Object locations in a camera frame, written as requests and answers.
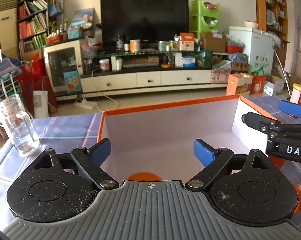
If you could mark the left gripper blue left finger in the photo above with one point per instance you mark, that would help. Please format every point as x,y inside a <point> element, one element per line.
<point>88,162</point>

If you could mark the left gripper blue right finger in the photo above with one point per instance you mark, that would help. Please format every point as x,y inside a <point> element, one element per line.
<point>215,162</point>

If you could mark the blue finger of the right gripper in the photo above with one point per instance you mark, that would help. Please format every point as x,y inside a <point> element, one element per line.
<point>262,123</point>
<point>290,108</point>

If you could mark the orange fruit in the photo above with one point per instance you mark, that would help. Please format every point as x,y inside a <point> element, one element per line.
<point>144,176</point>

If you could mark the red canister yellow lid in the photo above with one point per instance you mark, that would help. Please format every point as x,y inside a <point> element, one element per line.
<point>296,94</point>

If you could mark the blue plaid tablecloth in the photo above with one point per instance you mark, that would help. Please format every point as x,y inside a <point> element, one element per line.
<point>62,132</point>

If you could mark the white power strip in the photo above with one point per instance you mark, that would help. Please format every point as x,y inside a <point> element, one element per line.
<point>84,104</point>

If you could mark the orange cardboard box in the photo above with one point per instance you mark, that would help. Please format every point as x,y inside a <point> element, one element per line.
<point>159,138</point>

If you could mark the clear glass mug jar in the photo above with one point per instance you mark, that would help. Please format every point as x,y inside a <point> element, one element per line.
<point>18,125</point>

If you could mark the white chest freezer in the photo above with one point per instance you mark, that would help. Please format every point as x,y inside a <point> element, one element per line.
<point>258,46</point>

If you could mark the brown cardboard box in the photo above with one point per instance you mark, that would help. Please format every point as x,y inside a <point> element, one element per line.
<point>213,41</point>

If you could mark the red paper bag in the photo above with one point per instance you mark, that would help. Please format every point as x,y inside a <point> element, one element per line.
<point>33,78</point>

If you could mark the white glass door cabinet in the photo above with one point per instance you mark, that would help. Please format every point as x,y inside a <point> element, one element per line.
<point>63,64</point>

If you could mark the white TV cabinet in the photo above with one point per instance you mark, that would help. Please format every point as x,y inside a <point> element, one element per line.
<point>146,71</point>

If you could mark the wooden shelf unit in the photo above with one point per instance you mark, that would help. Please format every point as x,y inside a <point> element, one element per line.
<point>272,17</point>

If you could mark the shopping trolley with clothes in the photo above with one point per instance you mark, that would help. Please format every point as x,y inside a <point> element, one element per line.
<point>9,71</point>

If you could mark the green stacking bins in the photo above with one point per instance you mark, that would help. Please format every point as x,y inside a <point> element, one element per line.
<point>203,17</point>

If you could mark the black flat screen television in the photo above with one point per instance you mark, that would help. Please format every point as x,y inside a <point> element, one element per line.
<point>149,21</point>

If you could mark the white floor air conditioner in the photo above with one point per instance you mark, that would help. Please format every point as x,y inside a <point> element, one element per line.
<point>8,28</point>

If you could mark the dark bookshelf with books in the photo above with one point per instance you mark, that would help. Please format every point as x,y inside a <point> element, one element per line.
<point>33,25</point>

